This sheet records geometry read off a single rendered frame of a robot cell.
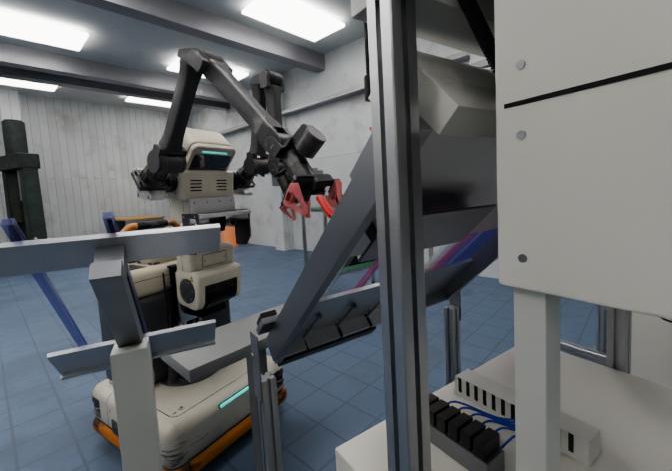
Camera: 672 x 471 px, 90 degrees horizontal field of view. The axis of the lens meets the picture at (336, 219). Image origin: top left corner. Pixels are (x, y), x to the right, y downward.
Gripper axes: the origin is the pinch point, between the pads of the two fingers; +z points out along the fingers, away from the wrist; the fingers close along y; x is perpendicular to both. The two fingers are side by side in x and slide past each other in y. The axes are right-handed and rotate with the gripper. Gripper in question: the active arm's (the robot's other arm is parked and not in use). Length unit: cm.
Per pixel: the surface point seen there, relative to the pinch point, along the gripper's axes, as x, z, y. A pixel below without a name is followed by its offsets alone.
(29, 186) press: 496, -550, -161
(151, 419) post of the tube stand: 29, 23, -39
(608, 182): -44, 37, -10
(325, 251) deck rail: -7.7, 15.8, -10.3
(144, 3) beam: 103, -406, 11
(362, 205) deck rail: -21.4, 17.7, -10.2
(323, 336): 34.2, 17.0, 4.6
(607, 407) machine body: 1, 60, 40
